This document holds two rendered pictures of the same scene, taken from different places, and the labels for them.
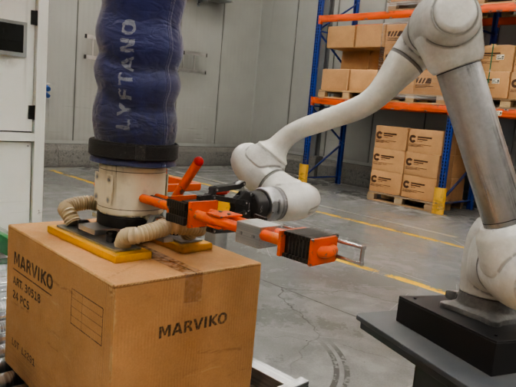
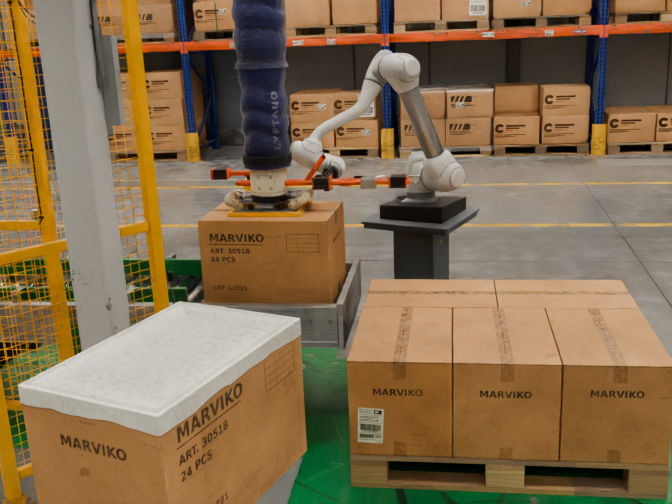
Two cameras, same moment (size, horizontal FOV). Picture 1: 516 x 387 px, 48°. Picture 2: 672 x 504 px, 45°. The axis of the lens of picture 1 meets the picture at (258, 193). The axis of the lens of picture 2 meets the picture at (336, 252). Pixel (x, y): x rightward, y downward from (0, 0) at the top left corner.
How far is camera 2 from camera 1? 2.83 m
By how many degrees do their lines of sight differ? 36
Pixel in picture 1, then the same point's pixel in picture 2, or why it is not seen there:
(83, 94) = not seen: outside the picture
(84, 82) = not seen: outside the picture
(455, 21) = (413, 72)
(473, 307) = (419, 198)
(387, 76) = (369, 94)
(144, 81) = (283, 122)
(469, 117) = (418, 111)
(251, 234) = (370, 183)
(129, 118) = (279, 142)
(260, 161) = (315, 150)
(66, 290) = (279, 237)
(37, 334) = (248, 271)
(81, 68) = not seen: outside the picture
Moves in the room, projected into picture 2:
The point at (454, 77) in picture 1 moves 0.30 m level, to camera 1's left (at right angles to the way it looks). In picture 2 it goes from (410, 94) to (362, 99)
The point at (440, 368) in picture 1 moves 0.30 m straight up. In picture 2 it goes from (423, 227) to (422, 169)
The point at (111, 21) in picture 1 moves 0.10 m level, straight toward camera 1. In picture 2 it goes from (264, 94) to (281, 94)
